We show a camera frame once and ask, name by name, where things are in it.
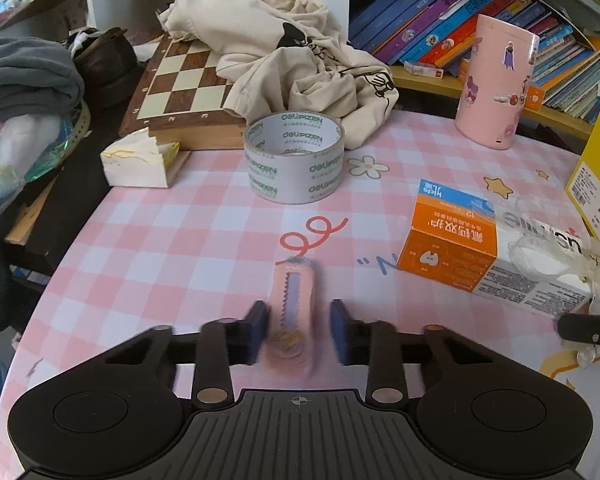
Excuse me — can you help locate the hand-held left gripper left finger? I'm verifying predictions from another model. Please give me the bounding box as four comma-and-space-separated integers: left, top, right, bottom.
97, 300, 271, 409

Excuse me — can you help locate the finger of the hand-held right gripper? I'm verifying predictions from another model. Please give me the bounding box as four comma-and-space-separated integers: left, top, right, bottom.
557, 311, 600, 378

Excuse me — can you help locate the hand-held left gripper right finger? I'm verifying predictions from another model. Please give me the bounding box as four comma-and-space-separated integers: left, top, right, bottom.
329, 299, 502, 409

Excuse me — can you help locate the pink utility knife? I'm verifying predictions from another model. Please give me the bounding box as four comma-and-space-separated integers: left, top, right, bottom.
265, 256, 326, 378

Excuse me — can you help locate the yellow cardboard box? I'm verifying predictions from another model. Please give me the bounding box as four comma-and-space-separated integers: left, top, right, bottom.
565, 110, 600, 286

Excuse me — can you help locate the pink checked tablecloth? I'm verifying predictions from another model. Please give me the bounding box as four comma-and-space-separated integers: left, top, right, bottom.
0, 105, 600, 441

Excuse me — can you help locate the orange and white carton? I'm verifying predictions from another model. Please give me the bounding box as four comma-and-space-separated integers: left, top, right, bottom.
396, 178, 593, 318

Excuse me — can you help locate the clear packing tape roll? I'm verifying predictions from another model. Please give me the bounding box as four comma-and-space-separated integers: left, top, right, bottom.
243, 114, 346, 205

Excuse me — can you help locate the white and yellow paper box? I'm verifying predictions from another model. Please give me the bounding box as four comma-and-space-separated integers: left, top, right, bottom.
100, 127, 192, 189

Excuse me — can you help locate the wooden chessboard box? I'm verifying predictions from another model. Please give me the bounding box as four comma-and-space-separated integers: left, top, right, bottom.
117, 35, 251, 152

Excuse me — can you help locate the pink stickered tumbler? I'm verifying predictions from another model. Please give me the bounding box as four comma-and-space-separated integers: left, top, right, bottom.
454, 14, 540, 151

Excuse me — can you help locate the small white red box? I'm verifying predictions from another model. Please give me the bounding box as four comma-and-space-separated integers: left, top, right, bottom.
402, 60, 447, 79

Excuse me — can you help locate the beige cloth bag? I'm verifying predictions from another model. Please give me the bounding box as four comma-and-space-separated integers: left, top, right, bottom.
157, 0, 401, 151

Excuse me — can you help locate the row of thin picture books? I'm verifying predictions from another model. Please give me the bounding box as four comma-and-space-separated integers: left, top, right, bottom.
350, 0, 600, 123

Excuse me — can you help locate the grey folded cloth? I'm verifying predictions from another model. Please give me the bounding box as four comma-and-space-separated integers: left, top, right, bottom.
0, 37, 86, 128

